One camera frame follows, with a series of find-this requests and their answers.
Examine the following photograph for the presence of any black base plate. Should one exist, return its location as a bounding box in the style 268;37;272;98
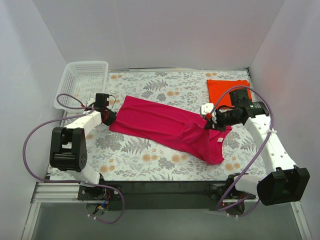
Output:
77;180;256;212

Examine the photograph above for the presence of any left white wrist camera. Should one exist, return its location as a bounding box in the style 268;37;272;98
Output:
87;98;96;108

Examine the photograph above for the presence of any magenta t-shirt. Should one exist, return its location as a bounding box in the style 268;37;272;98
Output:
109;95;232;165

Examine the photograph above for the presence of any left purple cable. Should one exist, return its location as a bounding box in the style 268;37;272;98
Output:
22;93;126;225

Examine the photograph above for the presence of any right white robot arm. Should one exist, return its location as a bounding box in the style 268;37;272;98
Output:
200;85;310;211

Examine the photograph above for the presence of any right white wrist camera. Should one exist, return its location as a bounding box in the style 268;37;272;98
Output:
200;103;217;124

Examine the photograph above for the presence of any floral table mat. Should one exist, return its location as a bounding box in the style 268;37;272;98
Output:
86;70;258;181

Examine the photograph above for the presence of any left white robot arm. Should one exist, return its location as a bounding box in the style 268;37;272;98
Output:
49;93;117;200

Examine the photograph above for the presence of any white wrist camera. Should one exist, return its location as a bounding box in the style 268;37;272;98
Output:
87;98;96;108
200;103;217;124

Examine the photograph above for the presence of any folded orange t-shirt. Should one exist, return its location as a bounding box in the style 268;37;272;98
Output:
206;79;251;107

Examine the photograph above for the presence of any aluminium frame rail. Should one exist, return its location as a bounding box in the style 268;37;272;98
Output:
21;174;313;240

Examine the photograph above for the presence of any white plastic basket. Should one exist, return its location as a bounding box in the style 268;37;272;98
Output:
56;61;109;104

